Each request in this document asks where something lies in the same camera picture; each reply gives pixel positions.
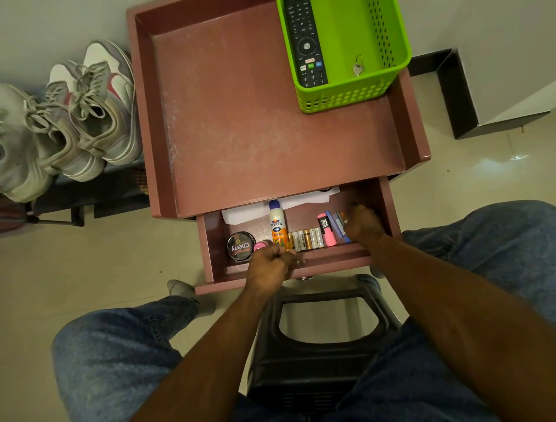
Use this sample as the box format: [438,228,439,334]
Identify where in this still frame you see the person's right forearm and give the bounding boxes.
[369,232,556,422]

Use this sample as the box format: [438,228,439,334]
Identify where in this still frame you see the person's left hand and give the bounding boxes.
[244,243,298,299]

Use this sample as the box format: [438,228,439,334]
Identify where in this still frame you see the person's right hand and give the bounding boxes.
[343,204,387,244]

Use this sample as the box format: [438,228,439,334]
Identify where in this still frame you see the red-brown drawer cabinet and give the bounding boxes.
[126,0,432,296]

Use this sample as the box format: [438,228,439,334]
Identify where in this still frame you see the person's left forearm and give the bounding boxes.
[130,289,283,422]

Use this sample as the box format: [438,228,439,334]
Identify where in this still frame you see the white orange glue tube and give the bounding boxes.
[268,199,290,249]

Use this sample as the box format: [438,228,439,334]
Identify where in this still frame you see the black shoe rack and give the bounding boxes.
[25,158,151,228]

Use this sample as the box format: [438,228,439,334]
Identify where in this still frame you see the grey-blue sneaker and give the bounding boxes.
[0,82,54,204]

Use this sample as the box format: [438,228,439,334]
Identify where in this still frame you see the pink highlighter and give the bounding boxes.
[316,213,338,248]

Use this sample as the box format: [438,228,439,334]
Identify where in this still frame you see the black stool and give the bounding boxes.
[246,274,403,414]

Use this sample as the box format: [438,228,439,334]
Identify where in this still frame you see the white pink sneaker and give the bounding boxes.
[23,63,107,183]
[68,39,144,166]

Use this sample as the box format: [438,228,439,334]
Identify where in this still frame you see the person's right leg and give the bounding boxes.
[330,199,556,422]

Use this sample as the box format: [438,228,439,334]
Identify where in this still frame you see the white paper sheets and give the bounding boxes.
[221,185,342,226]

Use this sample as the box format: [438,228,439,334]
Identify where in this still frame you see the green plastic basket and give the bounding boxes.
[276,0,412,115]

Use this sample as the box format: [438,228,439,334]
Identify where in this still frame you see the black baseboard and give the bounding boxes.
[408,48,553,140]

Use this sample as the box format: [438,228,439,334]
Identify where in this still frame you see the black remote control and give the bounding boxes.
[282,0,329,89]

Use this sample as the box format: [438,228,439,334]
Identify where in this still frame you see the black round tin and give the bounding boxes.
[226,231,257,263]

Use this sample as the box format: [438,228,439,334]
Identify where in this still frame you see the green crayon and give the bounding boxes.
[336,213,352,243]

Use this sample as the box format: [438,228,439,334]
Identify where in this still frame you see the striped yellow cleaning cloth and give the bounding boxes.
[131,167,150,197]

